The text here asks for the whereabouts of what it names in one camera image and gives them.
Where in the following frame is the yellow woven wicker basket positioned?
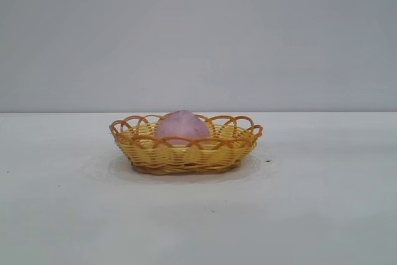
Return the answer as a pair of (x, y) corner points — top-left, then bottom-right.
(108, 112), (264, 174)

